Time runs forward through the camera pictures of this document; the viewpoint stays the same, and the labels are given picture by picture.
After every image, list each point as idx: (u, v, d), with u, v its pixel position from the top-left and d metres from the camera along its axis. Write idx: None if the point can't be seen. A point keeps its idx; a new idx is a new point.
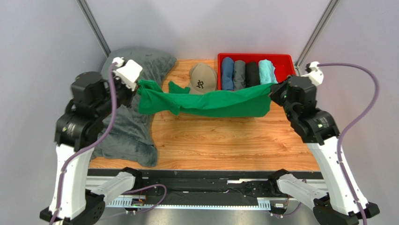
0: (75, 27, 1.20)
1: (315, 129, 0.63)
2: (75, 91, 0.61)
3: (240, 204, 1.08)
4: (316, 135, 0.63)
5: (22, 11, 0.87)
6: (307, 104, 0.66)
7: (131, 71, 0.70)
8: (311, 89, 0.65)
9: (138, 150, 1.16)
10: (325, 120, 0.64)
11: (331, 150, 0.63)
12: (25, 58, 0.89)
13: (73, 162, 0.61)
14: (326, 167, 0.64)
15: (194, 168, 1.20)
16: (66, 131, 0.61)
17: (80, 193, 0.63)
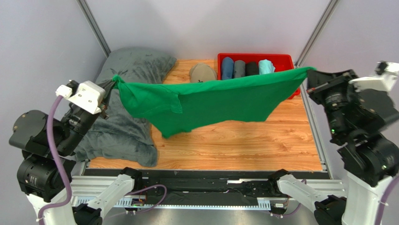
0: (76, 27, 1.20)
1: (377, 170, 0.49)
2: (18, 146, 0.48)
3: (240, 204, 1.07)
4: (375, 179, 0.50)
5: (23, 11, 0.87)
6: (374, 133, 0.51)
7: (87, 101, 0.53)
8: (393, 117, 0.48)
9: (138, 150, 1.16)
10: (392, 161, 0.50)
11: (378, 190, 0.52)
12: (25, 58, 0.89)
13: (48, 211, 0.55)
14: (362, 201, 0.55)
15: (194, 168, 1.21)
16: (29, 183, 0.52)
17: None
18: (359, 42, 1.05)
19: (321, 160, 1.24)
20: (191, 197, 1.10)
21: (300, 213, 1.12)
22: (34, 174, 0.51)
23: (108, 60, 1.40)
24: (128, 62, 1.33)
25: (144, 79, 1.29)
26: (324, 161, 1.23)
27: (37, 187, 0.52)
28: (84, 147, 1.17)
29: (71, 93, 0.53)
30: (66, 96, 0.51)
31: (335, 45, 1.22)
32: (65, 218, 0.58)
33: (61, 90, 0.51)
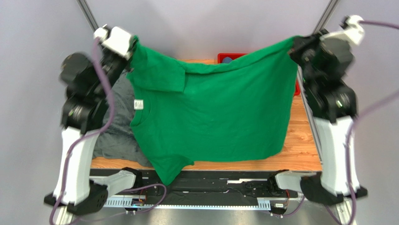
0: (73, 28, 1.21)
1: (332, 106, 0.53)
2: (67, 81, 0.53)
3: (240, 204, 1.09)
4: (332, 113, 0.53)
5: (18, 12, 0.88)
6: (334, 77, 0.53)
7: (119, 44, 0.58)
8: (347, 59, 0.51)
9: (138, 150, 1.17)
10: (347, 99, 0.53)
11: (341, 132, 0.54)
12: (23, 58, 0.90)
13: (80, 143, 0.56)
14: (329, 146, 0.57)
15: (194, 167, 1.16)
16: (72, 115, 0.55)
17: (85, 180, 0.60)
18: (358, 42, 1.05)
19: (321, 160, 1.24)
20: (191, 197, 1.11)
21: (300, 213, 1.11)
22: (80, 106, 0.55)
23: None
24: None
25: None
26: None
27: (79, 119, 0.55)
28: None
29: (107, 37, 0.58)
30: (102, 38, 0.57)
31: None
32: (85, 166, 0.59)
33: (99, 33, 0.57)
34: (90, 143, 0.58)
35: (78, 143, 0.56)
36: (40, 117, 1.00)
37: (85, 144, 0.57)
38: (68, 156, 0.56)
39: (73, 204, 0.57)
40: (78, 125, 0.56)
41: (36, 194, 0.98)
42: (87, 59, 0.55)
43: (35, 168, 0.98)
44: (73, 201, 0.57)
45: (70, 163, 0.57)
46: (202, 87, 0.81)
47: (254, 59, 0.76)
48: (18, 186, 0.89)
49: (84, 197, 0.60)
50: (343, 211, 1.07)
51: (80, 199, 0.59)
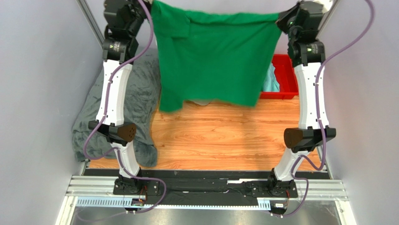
0: (76, 26, 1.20)
1: (304, 50, 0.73)
2: (108, 17, 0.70)
3: (240, 204, 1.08)
4: (303, 57, 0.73)
5: (23, 11, 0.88)
6: (306, 30, 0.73)
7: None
8: (316, 16, 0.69)
9: (138, 150, 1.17)
10: (316, 47, 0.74)
11: (310, 73, 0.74)
12: (26, 58, 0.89)
13: (118, 74, 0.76)
14: (304, 88, 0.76)
15: (194, 167, 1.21)
16: (113, 48, 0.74)
17: (121, 105, 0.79)
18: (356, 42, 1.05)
19: (321, 160, 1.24)
20: (191, 197, 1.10)
21: (300, 213, 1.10)
22: (118, 43, 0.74)
23: None
24: None
25: (144, 79, 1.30)
26: (324, 161, 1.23)
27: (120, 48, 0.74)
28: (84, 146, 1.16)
29: None
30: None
31: (334, 46, 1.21)
32: (121, 96, 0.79)
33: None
34: (126, 73, 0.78)
35: (118, 72, 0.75)
36: (46, 117, 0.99)
37: (123, 72, 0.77)
38: (109, 83, 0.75)
39: (114, 123, 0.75)
40: (117, 58, 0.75)
41: (39, 195, 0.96)
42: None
43: (40, 168, 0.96)
44: (114, 122, 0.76)
45: (110, 92, 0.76)
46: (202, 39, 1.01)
47: (242, 20, 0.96)
48: (24, 187, 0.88)
49: (121, 122, 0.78)
50: (343, 211, 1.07)
51: (119, 122, 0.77)
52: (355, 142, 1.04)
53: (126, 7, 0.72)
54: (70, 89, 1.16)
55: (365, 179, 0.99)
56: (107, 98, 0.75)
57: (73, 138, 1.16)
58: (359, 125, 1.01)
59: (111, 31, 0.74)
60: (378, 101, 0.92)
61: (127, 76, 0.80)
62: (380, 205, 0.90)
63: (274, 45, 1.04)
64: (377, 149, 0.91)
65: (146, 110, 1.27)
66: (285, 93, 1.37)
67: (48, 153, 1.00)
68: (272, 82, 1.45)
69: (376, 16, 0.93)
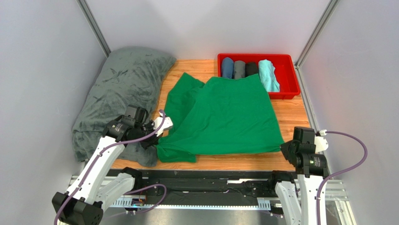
0: (76, 27, 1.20)
1: (306, 161, 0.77)
2: (131, 108, 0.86)
3: (240, 204, 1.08)
4: (305, 167, 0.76)
5: (22, 11, 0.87)
6: (304, 143, 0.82)
7: (166, 123, 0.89)
8: (309, 130, 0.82)
9: (138, 150, 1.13)
10: (318, 161, 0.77)
11: (313, 185, 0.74)
12: (25, 57, 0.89)
13: (109, 151, 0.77)
14: (304, 199, 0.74)
15: (194, 168, 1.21)
16: (114, 127, 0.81)
17: (99, 183, 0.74)
18: (356, 42, 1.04)
19: None
20: (191, 198, 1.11)
21: None
22: (120, 126, 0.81)
23: (108, 60, 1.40)
24: (128, 63, 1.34)
25: (144, 80, 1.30)
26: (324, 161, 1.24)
27: (119, 130, 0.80)
28: (83, 147, 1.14)
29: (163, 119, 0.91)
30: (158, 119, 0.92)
31: (333, 45, 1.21)
32: (103, 175, 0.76)
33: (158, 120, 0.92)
34: (116, 153, 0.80)
35: (111, 147, 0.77)
36: (45, 117, 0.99)
37: (115, 149, 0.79)
38: (98, 155, 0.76)
39: (83, 198, 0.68)
40: (114, 135, 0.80)
41: (39, 195, 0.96)
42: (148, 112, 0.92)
43: (40, 169, 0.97)
44: (84, 198, 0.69)
45: (95, 165, 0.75)
46: (199, 140, 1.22)
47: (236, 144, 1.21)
48: (24, 187, 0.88)
49: (91, 202, 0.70)
50: (343, 210, 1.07)
51: (89, 198, 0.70)
52: (355, 143, 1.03)
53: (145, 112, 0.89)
54: (70, 90, 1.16)
55: (364, 178, 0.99)
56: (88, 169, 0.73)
57: (73, 138, 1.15)
58: (359, 125, 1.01)
59: (123, 119, 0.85)
60: (377, 102, 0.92)
61: (115, 158, 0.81)
62: (380, 206, 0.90)
63: (254, 141, 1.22)
64: (377, 150, 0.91)
65: (146, 110, 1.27)
66: (286, 93, 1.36)
67: (48, 154, 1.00)
68: (272, 81, 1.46)
69: (378, 15, 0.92)
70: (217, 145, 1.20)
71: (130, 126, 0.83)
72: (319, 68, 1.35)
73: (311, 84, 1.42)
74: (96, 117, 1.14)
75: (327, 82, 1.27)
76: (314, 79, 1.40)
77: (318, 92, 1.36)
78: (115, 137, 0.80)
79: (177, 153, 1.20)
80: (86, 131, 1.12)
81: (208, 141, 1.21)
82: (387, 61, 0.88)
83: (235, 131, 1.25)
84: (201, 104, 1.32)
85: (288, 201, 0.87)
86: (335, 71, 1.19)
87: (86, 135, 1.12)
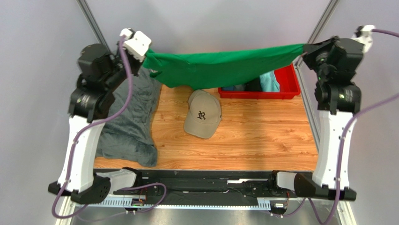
0: (75, 27, 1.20)
1: (334, 96, 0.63)
2: (83, 66, 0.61)
3: (240, 204, 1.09)
4: (332, 103, 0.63)
5: (23, 11, 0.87)
6: (341, 71, 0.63)
7: (142, 45, 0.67)
8: (353, 56, 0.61)
9: (138, 150, 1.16)
10: (350, 93, 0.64)
11: (338, 124, 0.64)
12: (25, 57, 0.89)
13: (85, 134, 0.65)
14: (326, 139, 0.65)
15: (194, 168, 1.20)
16: (80, 102, 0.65)
17: (89, 168, 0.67)
18: None
19: None
20: (191, 197, 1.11)
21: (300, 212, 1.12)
22: (87, 96, 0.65)
23: None
24: None
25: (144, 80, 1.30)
26: None
27: (85, 103, 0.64)
28: None
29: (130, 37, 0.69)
30: (127, 36, 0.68)
31: None
32: (90, 156, 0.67)
33: (125, 32, 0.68)
34: (96, 130, 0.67)
35: (85, 131, 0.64)
36: (44, 117, 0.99)
37: (92, 130, 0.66)
38: (74, 143, 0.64)
39: (77, 191, 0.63)
40: (84, 113, 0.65)
41: (38, 195, 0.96)
42: (105, 48, 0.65)
43: (39, 169, 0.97)
44: (77, 188, 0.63)
45: (75, 153, 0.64)
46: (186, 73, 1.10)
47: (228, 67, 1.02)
48: (23, 187, 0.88)
49: (88, 186, 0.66)
50: (343, 210, 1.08)
51: (84, 187, 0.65)
52: (356, 143, 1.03)
53: (106, 56, 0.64)
54: (70, 89, 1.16)
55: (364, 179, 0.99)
56: (69, 161, 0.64)
57: None
58: (360, 125, 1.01)
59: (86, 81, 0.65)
60: (377, 103, 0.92)
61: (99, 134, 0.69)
62: (380, 206, 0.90)
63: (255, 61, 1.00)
64: (378, 150, 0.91)
65: (146, 110, 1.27)
66: (285, 93, 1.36)
67: (47, 154, 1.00)
68: (273, 82, 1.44)
69: (378, 16, 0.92)
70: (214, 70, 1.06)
71: (101, 96, 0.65)
72: None
73: (311, 84, 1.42)
74: None
75: None
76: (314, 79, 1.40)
77: None
78: (85, 115, 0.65)
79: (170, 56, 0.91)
80: None
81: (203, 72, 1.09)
82: (387, 61, 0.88)
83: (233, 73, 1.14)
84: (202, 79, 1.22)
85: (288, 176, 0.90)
86: None
87: None
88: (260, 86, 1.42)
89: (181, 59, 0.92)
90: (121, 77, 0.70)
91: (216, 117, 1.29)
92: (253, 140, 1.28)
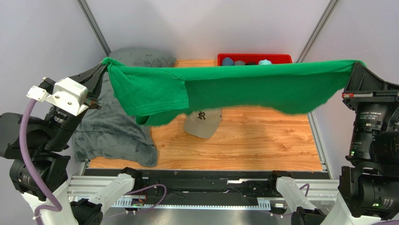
0: (75, 27, 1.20)
1: (366, 203, 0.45)
2: None
3: (239, 204, 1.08)
4: (358, 209, 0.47)
5: (23, 11, 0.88)
6: (389, 173, 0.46)
7: (69, 104, 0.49)
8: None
9: (138, 150, 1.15)
10: (389, 204, 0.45)
11: (361, 219, 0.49)
12: (26, 57, 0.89)
13: (45, 210, 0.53)
14: (341, 215, 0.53)
15: (194, 168, 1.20)
16: (22, 183, 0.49)
17: (68, 221, 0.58)
18: (356, 42, 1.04)
19: (321, 160, 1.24)
20: (191, 197, 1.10)
21: None
22: (26, 174, 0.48)
23: None
24: (128, 62, 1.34)
25: None
26: (324, 161, 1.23)
27: (30, 186, 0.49)
28: (84, 147, 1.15)
29: (47, 93, 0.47)
30: (41, 100, 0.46)
31: (334, 45, 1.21)
32: (66, 211, 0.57)
33: (33, 93, 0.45)
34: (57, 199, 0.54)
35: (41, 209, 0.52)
36: None
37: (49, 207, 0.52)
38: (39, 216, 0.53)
39: None
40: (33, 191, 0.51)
41: None
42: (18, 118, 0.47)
43: None
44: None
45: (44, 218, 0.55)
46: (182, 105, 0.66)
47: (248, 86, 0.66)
48: None
49: None
50: None
51: None
52: None
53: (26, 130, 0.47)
54: None
55: None
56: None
57: (73, 138, 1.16)
58: None
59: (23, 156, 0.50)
60: None
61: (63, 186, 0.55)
62: None
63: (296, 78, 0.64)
64: None
65: None
66: None
67: None
68: None
69: (378, 16, 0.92)
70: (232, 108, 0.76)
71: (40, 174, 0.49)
72: None
73: None
74: (96, 117, 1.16)
75: None
76: None
77: None
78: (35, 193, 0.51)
79: (148, 93, 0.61)
80: (86, 131, 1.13)
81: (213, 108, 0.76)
82: (387, 62, 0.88)
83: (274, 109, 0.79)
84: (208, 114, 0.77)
85: (290, 190, 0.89)
86: None
87: (86, 135, 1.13)
88: None
89: (166, 72, 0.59)
90: (67, 131, 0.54)
91: (216, 117, 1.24)
92: (253, 140, 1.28)
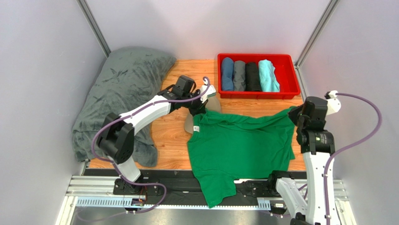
0: (75, 26, 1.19)
1: (311, 139, 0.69)
2: (181, 79, 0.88)
3: (240, 205, 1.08)
4: (312, 145, 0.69)
5: (22, 10, 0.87)
6: (314, 119, 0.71)
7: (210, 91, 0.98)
8: (321, 107, 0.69)
9: (138, 150, 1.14)
10: (325, 137, 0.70)
11: (319, 163, 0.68)
12: (25, 56, 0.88)
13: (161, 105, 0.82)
14: (310, 176, 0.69)
15: None
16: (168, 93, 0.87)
17: (140, 125, 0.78)
18: (356, 42, 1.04)
19: None
20: (191, 197, 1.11)
21: None
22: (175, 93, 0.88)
23: (108, 61, 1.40)
24: (128, 62, 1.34)
25: (144, 80, 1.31)
26: None
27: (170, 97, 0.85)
28: (84, 147, 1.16)
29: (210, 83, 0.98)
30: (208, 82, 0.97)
31: (334, 45, 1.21)
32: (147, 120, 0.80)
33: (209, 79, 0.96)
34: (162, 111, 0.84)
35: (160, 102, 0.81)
36: (45, 117, 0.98)
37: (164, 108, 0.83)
38: (151, 104, 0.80)
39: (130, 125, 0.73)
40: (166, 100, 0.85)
41: (38, 195, 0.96)
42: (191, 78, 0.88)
43: (38, 168, 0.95)
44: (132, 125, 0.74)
45: (145, 109, 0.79)
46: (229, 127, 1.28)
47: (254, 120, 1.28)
48: (23, 187, 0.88)
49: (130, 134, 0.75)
50: (343, 210, 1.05)
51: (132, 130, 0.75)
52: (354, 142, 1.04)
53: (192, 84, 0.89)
54: (70, 89, 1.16)
55: (360, 178, 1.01)
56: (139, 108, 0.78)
57: (73, 138, 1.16)
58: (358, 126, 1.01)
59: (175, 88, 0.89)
60: (376, 103, 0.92)
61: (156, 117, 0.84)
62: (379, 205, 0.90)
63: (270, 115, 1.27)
64: (378, 149, 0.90)
65: None
66: (285, 93, 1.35)
67: (47, 153, 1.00)
68: (273, 82, 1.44)
69: (379, 15, 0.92)
70: (248, 142, 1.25)
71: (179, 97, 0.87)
72: (319, 68, 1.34)
73: (311, 84, 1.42)
74: (96, 117, 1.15)
75: (327, 82, 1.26)
76: (314, 79, 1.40)
77: (318, 92, 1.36)
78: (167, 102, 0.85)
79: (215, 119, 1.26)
80: (86, 131, 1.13)
81: (240, 135, 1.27)
82: (387, 61, 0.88)
83: (267, 142, 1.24)
84: (237, 139, 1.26)
85: (289, 192, 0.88)
86: (335, 71, 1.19)
87: (86, 136, 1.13)
88: (260, 87, 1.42)
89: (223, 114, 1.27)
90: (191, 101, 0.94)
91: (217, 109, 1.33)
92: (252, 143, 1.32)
